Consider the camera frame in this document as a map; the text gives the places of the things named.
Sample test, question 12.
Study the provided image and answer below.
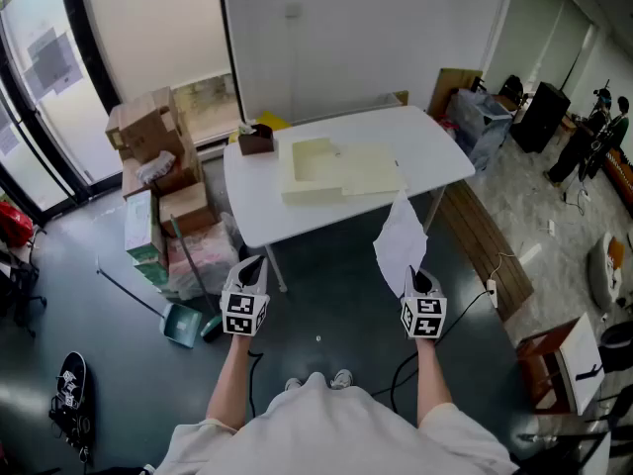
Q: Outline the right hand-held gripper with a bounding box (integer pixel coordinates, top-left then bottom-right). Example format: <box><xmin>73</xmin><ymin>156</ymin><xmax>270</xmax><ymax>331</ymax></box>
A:
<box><xmin>400</xmin><ymin>264</ymin><xmax>449</xmax><ymax>339</ymax></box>

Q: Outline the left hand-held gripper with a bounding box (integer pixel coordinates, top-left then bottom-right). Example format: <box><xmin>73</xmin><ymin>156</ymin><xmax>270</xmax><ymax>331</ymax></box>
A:
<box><xmin>220</xmin><ymin>254</ymin><xmax>272</xmax><ymax>338</ymax></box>

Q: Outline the person's left forearm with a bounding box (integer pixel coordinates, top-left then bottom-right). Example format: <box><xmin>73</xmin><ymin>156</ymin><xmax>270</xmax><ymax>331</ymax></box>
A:
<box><xmin>205</xmin><ymin>333</ymin><xmax>251</xmax><ymax>432</ymax></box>

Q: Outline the person's right forearm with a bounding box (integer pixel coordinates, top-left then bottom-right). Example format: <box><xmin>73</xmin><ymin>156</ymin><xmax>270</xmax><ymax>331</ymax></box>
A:
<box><xmin>413</xmin><ymin>336</ymin><xmax>459</xmax><ymax>428</ymax></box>

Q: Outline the white table leg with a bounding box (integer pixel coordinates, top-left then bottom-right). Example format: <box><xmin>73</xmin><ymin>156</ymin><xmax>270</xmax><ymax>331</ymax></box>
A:
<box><xmin>264</xmin><ymin>244</ymin><xmax>289</xmax><ymax>294</ymax></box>
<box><xmin>423</xmin><ymin>185</ymin><xmax>446</xmax><ymax>233</ymax></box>

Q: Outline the pink plastic-wrapped package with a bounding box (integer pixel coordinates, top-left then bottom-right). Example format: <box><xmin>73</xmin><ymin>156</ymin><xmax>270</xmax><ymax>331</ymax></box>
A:
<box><xmin>165</xmin><ymin>220</ymin><xmax>241</xmax><ymax>301</ymax></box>

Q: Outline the green broom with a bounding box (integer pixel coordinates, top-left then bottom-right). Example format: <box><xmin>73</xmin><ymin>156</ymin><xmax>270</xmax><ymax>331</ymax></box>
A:
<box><xmin>170</xmin><ymin>214</ymin><xmax>225</xmax><ymax>343</ymax></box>

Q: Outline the wooden slat board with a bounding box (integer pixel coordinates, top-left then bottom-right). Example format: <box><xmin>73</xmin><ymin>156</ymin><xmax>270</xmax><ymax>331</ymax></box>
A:
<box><xmin>437</xmin><ymin>180</ymin><xmax>535</xmax><ymax>324</ymax></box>

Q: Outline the green dustpan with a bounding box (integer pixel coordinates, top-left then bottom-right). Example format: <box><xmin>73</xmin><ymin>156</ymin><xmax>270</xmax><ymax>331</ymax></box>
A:
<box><xmin>96</xmin><ymin>257</ymin><xmax>203</xmax><ymax>349</ymax></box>

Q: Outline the green and white carton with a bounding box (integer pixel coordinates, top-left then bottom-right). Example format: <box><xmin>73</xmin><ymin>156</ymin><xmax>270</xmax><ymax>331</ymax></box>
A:
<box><xmin>123</xmin><ymin>189</ymin><xmax>169</xmax><ymax>286</ymax></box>

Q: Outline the dark brown wooden box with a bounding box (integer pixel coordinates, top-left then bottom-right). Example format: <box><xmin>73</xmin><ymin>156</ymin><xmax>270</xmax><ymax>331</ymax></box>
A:
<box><xmin>236</xmin><ymin>124</ymin><xmax>276</xmax><ymax>156</ymax></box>

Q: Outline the white plastic bag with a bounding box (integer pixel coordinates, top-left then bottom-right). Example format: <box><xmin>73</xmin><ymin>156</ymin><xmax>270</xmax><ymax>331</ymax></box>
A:
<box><xmin>136</xmin><ymin>149</ymin><xmax>177</xmax><ymax>183</ymax></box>

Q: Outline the yellow padded bag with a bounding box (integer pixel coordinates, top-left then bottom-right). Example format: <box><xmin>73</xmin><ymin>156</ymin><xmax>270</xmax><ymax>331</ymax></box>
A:
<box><xmin>227</xmin><ymin>110</ymin><xmax>293</xmax><ymax>143</ymax></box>

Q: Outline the person's white shirt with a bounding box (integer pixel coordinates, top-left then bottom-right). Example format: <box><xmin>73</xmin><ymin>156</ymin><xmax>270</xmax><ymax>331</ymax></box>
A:
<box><xmin>155</xmin><ymin>371</ymin><xmax>518</xmax><ymax>475</ymax></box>

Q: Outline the clear plastic storage bin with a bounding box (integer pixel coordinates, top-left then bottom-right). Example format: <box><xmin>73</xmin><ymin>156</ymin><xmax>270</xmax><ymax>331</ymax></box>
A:
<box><xmin>447</xmin><ymin>88</ymin><xmax>514</xmax><ymax>171</ymax></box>

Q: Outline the stack of cardboard boxes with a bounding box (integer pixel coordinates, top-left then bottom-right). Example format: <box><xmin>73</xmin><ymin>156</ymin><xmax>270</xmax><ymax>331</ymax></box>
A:
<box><xmin>104</xmin><ymin>85</ymin><xmax>219</xmax><ymax>239</ymax></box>

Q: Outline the white and orange seat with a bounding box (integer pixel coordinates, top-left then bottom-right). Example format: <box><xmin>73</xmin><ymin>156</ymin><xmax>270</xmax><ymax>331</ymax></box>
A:
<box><xmin>587</xmin><ymin>232</ymin><xmax>625</xmax><ymax>314</ymax></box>

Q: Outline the brown cardboard sheet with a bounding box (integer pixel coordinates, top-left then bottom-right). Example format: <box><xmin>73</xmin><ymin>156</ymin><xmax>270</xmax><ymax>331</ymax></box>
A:
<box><xmin>427</xmin><ymin>67</ymin><xmax>484</xmax><ymax>118</ymax></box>

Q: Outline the black oval board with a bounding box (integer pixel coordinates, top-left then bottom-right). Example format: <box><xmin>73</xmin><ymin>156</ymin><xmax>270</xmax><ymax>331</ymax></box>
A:
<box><xmin>48</xmin><ymin>351</ymin><xmax>95</xmax><ymax>464</ymax></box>

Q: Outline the black cabinet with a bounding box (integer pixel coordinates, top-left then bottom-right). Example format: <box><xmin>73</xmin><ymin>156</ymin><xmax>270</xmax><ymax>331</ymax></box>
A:
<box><xmin>510</xmin><ymin>81</ymin><xmax>572</xmax><ymax>154</ymax></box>

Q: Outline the black backpack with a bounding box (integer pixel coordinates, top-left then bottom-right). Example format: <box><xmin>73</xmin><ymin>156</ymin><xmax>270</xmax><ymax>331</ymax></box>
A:
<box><xmin>497</xmin><ymin>74</ymin><xmax>525</xmax><ymax>108</ymax></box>

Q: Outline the black office chair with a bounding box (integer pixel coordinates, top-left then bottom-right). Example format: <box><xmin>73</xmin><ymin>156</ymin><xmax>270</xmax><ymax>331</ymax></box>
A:
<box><xmin>0</xmin><ymin>249</ymin><xmax>48</xmax><ymax>338</ymax></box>

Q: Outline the grey poster sheet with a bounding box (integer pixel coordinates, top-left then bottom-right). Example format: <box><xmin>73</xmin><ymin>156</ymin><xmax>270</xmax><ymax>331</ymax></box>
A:
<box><xmin>22</xmin><ymin>27</ymin><xmax>84</xmax><ymax>99</ymax></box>

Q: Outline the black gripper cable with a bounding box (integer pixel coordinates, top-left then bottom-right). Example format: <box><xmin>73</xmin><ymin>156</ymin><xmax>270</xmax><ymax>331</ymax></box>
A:
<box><xmin>370</xmin><ymin>289</ymin><xmax>491</xmax><ymax>415</ymax></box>
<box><xmin>245</xmin><ymin>348</ymin><xmax>264</xmax><ymax>420</ymax></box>

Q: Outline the black metal frame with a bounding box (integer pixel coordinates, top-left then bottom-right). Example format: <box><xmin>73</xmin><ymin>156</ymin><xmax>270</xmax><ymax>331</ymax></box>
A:
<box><xmin>516</xmin><ymin>427</ymin><xmax>633</xmax><ymax>475</ymax></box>

